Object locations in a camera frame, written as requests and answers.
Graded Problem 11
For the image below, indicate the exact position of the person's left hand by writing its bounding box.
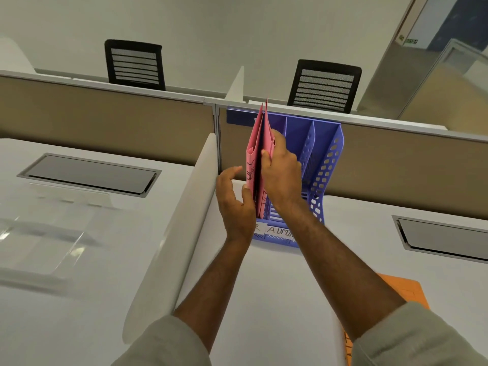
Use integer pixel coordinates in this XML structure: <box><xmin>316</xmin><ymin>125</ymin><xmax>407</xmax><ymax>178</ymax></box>
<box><xmin>216</xmin><ymin>166</ymin><xmax>257</xmax><ymax>243</ymax></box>

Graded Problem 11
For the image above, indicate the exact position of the beige desk partition panel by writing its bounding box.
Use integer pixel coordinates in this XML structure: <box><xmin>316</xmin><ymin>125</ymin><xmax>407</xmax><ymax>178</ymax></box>
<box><xmin>0</xmin><ymin>70</ymin><xmax>217</xmax><ymax>176</ymax></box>
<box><xmin>216</xmin><ymin>103</ymin><xmax>488</xmax><ymax>222</ymax></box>

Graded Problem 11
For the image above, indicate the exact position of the clear acrylic stand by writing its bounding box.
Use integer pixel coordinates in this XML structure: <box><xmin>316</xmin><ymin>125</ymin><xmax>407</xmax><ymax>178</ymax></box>
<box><xmin>0</xmin><ymin>182</ymin><xmax>117</xmax><ymax>292</ymax></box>

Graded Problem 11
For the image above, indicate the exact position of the pink paper folder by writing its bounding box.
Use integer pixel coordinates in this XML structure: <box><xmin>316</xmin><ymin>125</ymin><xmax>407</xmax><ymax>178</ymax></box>
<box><xmin>246</xmin><ymin>103</ymin><xmax>265</xmax><ymax>211</ymax></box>
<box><xmin>255</xmin><ymin>98</ymin><xmax>277</xmax><ymax>220</ymax></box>

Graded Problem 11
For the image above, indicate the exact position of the door with metal frame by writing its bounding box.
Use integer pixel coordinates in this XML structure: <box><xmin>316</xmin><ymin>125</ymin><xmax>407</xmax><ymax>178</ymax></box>
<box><xmin>394</xmin><ymin>0</ymin><xmax>488</xmax><ymax>52</ymax></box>

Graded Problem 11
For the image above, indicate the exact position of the grey desk cable cover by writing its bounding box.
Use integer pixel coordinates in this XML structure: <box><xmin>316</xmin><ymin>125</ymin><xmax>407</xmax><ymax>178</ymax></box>
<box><xmin>17</xmin><ymin>152</ymin><xmax>162</xmax><ymax>199</ymax></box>
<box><xmin>391</xmin><ymin>215</ymin><xmax>488</xmax><ymax>264</ymax></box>

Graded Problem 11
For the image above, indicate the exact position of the blue plastic file rack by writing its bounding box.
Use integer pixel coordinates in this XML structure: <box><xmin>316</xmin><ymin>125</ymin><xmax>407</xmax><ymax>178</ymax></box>
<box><xmin>226</xmin><ymin>106</ymin><xmax>345</xmax><ymax>248</ymax></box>

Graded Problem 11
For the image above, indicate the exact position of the person's right hand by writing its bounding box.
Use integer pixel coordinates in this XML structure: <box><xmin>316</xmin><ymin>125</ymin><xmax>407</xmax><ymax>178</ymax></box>
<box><xmin>260</xmin><ymin>129</ymin><xmax>306</xmax><ymax>215</ymax></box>

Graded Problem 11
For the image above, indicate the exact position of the person's left forearm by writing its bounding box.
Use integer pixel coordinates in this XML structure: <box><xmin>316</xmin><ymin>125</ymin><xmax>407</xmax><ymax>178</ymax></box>
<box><xmin>111</xmin><ymin>234</ymin><xmax>254</xmax><ymax>366</ymax></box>

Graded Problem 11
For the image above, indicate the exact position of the white curved desk divider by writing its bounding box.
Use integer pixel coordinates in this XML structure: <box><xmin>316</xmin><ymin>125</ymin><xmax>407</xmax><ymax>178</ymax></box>
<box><xmin>122</xmin><ymin>133</ymin><xmax>218</xmax><ymax>345</ymax></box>
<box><xmin>224</xmin><ymin>65</ymin><xmax>245</xmax><ymax>103</ymax></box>
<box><xmin>0</xmin><ymin>37</ymin><xmax>37</xmax><ymax>75</ymax></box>

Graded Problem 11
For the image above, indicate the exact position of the person's right forearm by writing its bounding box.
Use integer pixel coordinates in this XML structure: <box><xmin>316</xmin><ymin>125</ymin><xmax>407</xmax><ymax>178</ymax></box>
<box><xmin>274</xmin><ymin>200</ymin><xmax>488</xmax><ymax>366</ymax></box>

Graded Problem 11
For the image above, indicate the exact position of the black mesh office chair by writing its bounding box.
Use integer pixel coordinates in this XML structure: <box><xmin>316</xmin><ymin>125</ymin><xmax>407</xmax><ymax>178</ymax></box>
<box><xmin>104</xmin><ymin>39</ymin><xmax>167</xmax><ymax>91</ymax></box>
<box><xmin>287</xmin><ymin>59</ymin><xmax>363</xmax><ymax>114</ymax></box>

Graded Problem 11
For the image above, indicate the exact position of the orange paper folder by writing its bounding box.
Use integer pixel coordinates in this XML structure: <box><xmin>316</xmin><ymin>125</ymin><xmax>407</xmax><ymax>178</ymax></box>
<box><xmin>342</xmin><ymin>273</ymin><xmax>431</xmax><ymax>366</ymax></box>

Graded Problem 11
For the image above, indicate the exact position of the glass partition panel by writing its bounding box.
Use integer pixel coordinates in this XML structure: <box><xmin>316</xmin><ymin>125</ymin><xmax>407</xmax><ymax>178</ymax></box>
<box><xmin>396</xmin><ymin>38</ymin><xmax>488</xmax><ymax>134</ymax></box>

